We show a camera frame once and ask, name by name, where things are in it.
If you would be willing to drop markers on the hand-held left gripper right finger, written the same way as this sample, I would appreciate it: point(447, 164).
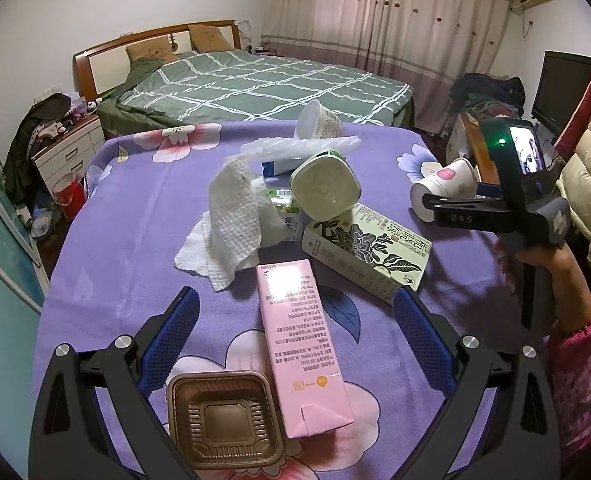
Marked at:
point(420, 332)

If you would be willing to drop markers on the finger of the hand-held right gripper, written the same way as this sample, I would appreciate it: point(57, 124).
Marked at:
point(488, 191)
point(468, 219)

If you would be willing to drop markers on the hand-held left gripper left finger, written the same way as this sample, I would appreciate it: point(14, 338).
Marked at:
point(175, 332)

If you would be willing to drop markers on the white flower-print paper cup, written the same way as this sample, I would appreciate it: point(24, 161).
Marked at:
point(450, 180)

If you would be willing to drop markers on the green floral drink carton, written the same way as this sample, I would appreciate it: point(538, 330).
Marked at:
point(365, 252)

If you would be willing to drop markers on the person's right forearm pink sleeve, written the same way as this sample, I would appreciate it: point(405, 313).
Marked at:
point(588, 375)

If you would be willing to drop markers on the person's right hand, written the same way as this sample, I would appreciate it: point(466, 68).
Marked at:
point(560, 280)

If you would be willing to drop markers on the wooden desk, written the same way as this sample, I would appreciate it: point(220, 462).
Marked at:
point(478, 145)

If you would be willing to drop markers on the white drawer cabinet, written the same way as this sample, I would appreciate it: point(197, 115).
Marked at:
point(456, 137)

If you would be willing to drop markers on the cream puffer jacket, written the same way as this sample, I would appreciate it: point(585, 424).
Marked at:
point(590, 190)

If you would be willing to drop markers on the pile of dark clothes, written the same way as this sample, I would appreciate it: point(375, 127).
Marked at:
point(485, 92)

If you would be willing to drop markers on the purple floral tablecloth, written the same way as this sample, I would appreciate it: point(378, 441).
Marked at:
point(140, 240)

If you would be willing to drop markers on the brown plastic tray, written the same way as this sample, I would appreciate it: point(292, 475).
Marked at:
point(225, 425)

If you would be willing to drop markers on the black television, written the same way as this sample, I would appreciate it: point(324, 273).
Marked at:
point(563, 90)

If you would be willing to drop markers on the pink drink carton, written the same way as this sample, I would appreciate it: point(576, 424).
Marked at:
point(300, 340)

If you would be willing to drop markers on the white paper towel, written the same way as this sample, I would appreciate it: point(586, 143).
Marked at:
point(230, 215)

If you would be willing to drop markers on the square green-white yogurt cup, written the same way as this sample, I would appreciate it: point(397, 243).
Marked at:
point(325, 190)

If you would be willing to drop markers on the red bucket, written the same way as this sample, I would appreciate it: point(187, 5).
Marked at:
point(68, 195)

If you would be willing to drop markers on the teal wardrobe door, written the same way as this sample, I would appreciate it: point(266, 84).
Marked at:
point(0, 285)

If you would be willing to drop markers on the white plastic cup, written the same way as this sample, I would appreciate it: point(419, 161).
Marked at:
point(315, 120)

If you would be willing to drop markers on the blue silver tube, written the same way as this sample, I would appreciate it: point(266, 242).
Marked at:
point(277, 166)

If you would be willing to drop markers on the pink striped curtain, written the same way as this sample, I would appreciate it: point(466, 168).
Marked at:
point(385, 20)

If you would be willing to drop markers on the white nightstand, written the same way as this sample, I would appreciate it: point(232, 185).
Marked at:
point(70, 147)

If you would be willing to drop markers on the dark jacket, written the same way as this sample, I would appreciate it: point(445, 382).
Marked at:
point(25, 145)

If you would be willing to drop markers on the bed with green quilt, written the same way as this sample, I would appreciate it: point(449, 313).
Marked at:
point(255, 85)

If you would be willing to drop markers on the wooden headboard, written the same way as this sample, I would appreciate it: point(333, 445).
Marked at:
point(105, 60)

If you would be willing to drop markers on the brown pillow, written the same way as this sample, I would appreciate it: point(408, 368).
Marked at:
point(148, 50)
point(210, 37)

